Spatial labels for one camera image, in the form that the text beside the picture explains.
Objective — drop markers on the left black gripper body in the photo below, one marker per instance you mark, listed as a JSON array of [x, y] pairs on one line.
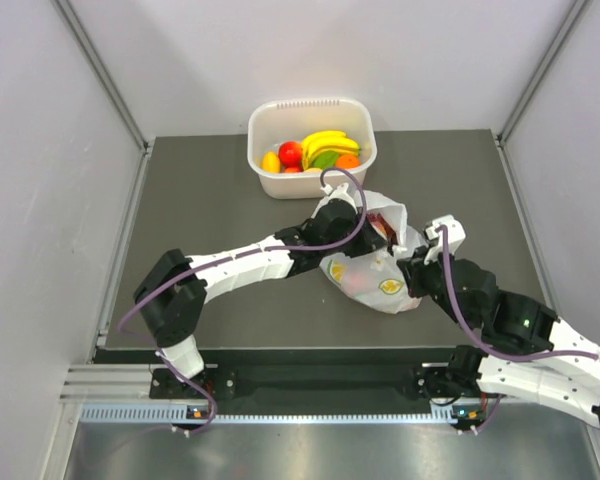
[[361, 247]]

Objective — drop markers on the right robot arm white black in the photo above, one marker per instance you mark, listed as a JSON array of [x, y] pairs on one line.
[[519, 347]]

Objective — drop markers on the green leaf fruit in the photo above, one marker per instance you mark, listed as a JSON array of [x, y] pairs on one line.
[[325, 160]]

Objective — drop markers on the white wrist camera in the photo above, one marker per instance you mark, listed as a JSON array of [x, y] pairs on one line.
[[341, 192], [440, 231]]

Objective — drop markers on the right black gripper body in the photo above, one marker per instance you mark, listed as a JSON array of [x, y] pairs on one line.
[[425, 279]]

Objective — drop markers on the red apple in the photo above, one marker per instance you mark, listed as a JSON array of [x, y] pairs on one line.
[[290, 154]]

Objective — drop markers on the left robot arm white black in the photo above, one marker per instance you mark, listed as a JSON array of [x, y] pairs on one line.
[[172, 296]]

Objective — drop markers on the yellow lemon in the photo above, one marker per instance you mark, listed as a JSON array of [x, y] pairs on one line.
[[271, 163]]

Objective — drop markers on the orange fruit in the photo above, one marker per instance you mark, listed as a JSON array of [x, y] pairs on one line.
[[347, 161]]

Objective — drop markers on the white plastic fruit bag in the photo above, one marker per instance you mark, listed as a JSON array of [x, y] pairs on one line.
[[374, 279]]

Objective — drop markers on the dark red grape bunch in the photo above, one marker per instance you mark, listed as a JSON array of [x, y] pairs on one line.
[[383, 228]]

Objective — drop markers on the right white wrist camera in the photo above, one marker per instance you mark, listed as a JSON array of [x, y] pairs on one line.
[[440, 231]]

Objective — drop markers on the white plastic tub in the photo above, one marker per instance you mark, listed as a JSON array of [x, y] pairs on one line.
[[275, 123]]

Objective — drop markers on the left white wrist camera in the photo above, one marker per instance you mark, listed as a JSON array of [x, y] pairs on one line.
[[341, 192]]

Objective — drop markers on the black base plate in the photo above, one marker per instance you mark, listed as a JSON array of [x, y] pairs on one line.
[[325, 380]]

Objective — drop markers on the yellow banana bunch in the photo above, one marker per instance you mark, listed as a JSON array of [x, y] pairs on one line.
[[319, 142]]

